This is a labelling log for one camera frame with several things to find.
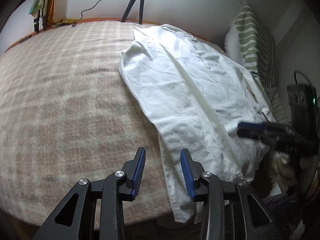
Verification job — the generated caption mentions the orange bed sheet edge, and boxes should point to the orange bed sheet edge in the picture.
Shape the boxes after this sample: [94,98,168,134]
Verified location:
[4,17,161,52]

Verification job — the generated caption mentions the colourful floral scarf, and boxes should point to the colourful floral scarf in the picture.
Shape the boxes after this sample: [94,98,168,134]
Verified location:
[28,0,44,18]

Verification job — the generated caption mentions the striped grey clothing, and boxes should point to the striped grey clothing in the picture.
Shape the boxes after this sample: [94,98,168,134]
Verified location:
[263,193,297,212]

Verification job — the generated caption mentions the pink plaid bed blanket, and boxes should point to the pink plaid bed blanket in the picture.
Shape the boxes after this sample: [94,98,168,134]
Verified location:
[1,21,171,225]

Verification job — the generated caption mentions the green striped white pillow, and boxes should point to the green striped white pillow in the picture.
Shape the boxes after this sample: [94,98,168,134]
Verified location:
[225,3,287,124]

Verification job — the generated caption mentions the white cloth garment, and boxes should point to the white cloth garment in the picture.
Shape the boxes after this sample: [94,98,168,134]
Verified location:
[119,24,272,223]

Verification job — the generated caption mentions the person's right hand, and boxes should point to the person's right hand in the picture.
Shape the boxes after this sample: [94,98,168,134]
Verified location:
[273,152,319,197]

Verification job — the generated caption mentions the folded grey tripod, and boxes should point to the folded grey tripod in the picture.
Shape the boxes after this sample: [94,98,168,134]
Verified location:
[34,0,48,32]

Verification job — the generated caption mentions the black power cable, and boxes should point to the black power cable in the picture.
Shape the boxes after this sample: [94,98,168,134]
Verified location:
[71,0,130,27]

